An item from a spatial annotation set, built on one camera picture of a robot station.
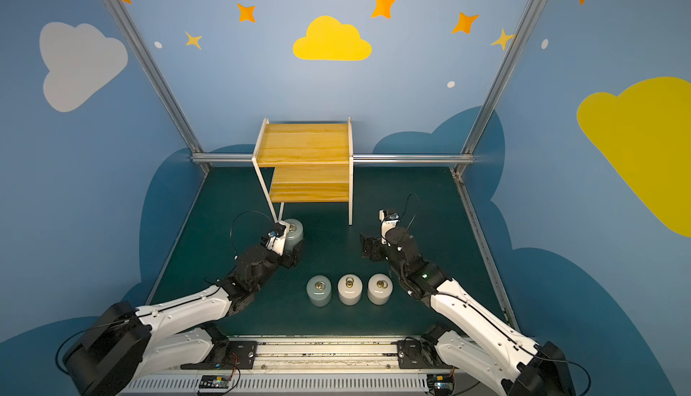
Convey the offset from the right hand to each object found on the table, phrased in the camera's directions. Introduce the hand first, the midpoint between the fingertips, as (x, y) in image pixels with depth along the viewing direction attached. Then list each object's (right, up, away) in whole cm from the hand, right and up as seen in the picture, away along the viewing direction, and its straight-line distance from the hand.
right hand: (378, 230), depth 80 cm
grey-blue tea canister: (-25, 0, -2) cm, 25 cm away
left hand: (-27, -1, +3) cm, 27 cm away
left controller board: (-45, -40, -8) cm, 61 cm away
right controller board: (+17, -41, -7) cm, 45 cm away
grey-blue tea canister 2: (-18, -17, -2) cm, 25 cm away
